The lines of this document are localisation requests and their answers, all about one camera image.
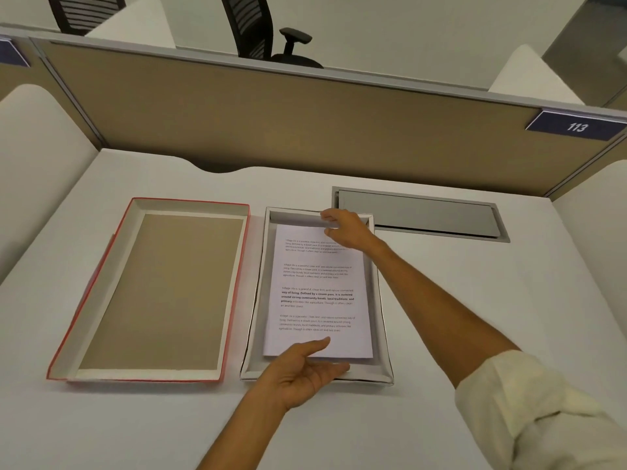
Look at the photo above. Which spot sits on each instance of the person's right hand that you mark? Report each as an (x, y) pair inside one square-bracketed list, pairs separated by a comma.
[(353, 229)]

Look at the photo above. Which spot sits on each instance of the person's left hand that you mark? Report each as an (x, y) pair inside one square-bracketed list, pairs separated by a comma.
[(286, 379)]

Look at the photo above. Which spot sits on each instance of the person's left thumb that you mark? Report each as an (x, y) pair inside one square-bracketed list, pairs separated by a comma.
[(311, 347)]

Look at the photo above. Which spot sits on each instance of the person's right thumb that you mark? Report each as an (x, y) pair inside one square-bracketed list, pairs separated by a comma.
[(334, 232)]

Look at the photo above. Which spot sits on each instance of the printed white paper sheets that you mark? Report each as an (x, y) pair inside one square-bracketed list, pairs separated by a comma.
[(318, 298)]

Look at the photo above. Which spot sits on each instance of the person's right forearm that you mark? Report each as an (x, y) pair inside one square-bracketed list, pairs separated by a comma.
[(431, 303)]

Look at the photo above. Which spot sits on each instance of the person's left forearm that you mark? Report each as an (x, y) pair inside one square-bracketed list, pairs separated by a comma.
[(245, 430)]

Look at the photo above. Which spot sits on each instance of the white cardboard box tray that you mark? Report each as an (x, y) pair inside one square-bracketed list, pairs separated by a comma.
[(382, 337)]

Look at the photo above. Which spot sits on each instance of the wide tan desk partition panel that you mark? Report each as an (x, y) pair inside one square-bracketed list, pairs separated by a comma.
[(294, 117)]

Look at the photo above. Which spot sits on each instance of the red-edged cardboard box lid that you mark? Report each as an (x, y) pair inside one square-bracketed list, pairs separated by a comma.
[(161, 293)]

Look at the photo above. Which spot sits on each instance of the black office chair with armrest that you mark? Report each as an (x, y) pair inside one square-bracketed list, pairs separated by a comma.
[(250, 29)]

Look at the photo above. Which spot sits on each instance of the cream shirt sleeve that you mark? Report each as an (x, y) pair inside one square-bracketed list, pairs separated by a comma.
[(543, 416)]

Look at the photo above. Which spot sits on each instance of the white curved side divider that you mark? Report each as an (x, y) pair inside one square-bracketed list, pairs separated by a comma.
[(531, 75), (595, 249), (137, 24), (34, 166)]

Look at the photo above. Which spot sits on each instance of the blue desk number sign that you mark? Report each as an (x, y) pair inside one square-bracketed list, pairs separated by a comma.
[(570, 126), (11, 52)]

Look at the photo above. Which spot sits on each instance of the narrow tan desk partition panel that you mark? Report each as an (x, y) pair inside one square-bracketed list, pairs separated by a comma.
[(63, 102)]

